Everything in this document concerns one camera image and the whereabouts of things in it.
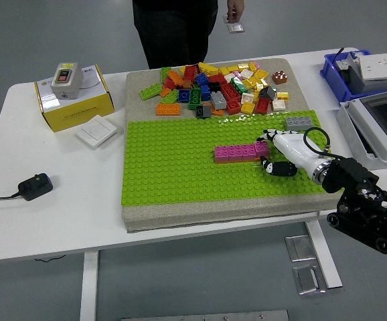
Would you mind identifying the red square toy brick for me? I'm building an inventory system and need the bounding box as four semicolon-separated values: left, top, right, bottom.
254;98;270;114
226;99;242;116

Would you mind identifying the flat orange long brick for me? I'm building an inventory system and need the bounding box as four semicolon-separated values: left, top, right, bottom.
155;103;181;116

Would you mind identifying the blue plastic bin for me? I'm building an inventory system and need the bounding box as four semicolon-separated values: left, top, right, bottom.
319;49;387;102

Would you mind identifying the grey-brown foam mat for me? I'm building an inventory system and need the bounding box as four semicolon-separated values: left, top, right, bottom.
121;58;343;234

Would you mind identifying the long grey toy brick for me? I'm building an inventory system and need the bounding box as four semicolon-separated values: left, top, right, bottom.
285;116;312;132

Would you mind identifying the black and grey brick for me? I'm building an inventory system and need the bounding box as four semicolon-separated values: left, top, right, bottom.
258;86;277;100

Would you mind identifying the green studded baseplate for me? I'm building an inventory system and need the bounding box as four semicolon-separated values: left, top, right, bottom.
119;109;343;207

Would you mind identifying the grey enclosure box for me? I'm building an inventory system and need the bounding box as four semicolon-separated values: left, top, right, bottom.
335;88;387;164

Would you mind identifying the person's left hand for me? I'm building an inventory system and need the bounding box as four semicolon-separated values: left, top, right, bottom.
226;0;246;23

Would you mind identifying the long red toy brick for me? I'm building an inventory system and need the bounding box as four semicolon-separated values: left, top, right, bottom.
220;83;242;103

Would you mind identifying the dark green long brick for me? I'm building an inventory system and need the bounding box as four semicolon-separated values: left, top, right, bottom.
189;87;202;111

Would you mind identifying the grey device block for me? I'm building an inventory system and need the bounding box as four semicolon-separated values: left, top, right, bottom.
334;55;387;94

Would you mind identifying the orange slanted toy brick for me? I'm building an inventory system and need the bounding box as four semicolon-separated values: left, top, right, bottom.
167;70;185;87

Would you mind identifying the long metal floor plate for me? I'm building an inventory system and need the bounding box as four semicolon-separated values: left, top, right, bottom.
121;310;290;321

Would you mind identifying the white socket panel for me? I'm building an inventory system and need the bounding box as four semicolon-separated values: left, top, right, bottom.
359;52;387;83

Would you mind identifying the red tall toy brick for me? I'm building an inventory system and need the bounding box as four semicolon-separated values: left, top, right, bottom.
183;66;198;83

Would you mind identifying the black power adapter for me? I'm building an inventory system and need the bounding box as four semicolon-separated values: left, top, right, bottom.
17;173;54;201

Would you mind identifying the grey push-button switch box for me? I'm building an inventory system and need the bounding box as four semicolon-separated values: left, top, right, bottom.
50;62;84;100

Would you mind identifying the long lime green brick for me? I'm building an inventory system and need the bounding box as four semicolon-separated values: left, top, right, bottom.
139;83;163;100

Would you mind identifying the small grey toy brick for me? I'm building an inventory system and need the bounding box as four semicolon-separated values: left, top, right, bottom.
210;90;228;110

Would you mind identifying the yellow wedge toy brick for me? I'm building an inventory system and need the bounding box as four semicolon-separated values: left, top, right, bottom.
198;62;220;76

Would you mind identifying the white table leg with foot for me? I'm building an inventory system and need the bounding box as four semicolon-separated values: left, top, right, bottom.
305;220;343;290

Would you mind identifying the robot right hand white shell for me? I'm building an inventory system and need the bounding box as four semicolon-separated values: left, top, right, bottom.
256;128;330;178

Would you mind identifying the yellow and white cardboard box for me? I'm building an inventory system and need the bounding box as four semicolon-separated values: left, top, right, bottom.
34;63;116;133

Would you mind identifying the person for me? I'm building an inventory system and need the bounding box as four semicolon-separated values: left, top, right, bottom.
132;0;220;70

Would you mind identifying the lime green toy brick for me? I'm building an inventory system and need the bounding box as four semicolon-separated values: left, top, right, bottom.
161;89;180;104

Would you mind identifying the white wall switch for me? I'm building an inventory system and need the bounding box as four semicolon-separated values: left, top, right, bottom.
75;114;118;149

